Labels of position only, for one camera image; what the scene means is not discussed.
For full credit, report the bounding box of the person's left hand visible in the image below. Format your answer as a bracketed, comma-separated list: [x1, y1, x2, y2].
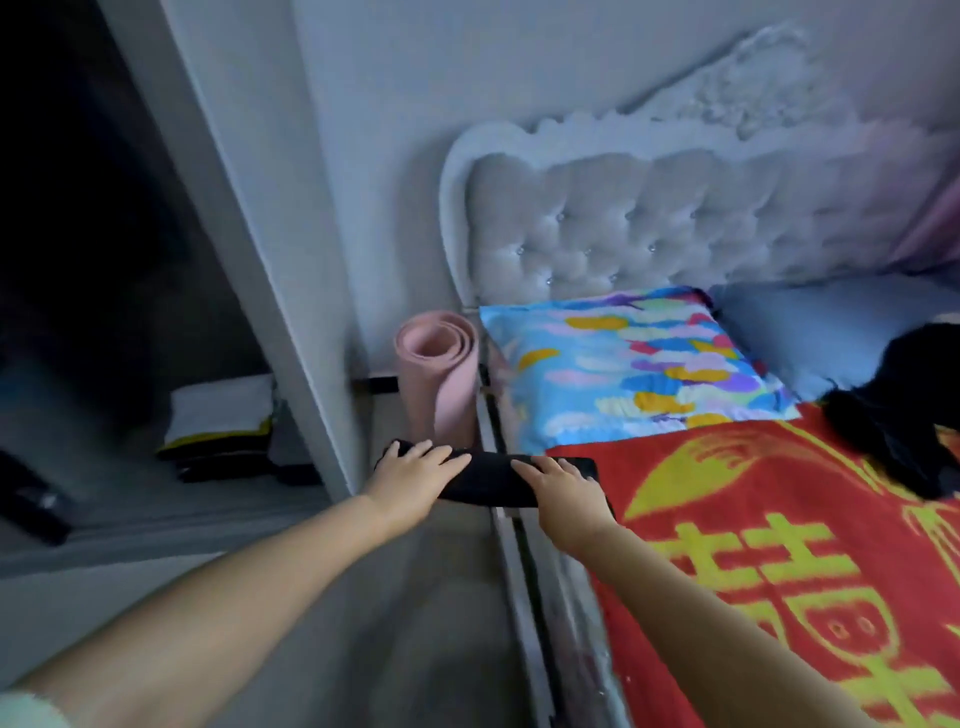
[360, 438, 474, 539]

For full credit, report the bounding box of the person's right hand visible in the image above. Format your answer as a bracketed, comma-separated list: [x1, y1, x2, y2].
[510, 454, 620, 560]

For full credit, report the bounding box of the small black garment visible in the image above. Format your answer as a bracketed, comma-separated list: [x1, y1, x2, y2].
[393, 439, 602, 509]

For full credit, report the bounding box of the yellow basketball jersey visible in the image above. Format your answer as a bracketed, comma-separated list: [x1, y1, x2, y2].
[162, 424, 275, 452]

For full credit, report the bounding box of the white long garment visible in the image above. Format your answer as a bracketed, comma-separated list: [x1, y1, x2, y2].
[162, 372, 278, 446]

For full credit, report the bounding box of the person's left forearm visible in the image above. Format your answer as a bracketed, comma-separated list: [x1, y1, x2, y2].
[15, 498, 404, 728]

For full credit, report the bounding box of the person's right forearm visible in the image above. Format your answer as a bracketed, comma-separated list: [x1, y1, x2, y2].
[577, 522, 879, 728]

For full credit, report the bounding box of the white bed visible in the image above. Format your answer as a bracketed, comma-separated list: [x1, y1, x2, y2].
[439, 22, 960, 728]

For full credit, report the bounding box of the pink rolled mat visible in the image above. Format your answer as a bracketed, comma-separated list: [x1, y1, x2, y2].
[394, 310, 482, 452]

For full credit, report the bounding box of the colourful patterned pillow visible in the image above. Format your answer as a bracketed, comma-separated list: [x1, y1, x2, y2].
[480, 285, 804, 455]

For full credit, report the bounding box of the red bedsheet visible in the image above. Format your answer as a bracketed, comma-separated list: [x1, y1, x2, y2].
[547, 402, 960, 728]

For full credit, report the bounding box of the white tufted headboard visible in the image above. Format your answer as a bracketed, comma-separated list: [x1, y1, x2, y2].
[439, 22, 960, 309]

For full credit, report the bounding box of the grey pillow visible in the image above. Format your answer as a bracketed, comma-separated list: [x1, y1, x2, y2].
[708, 270, 960, 404]

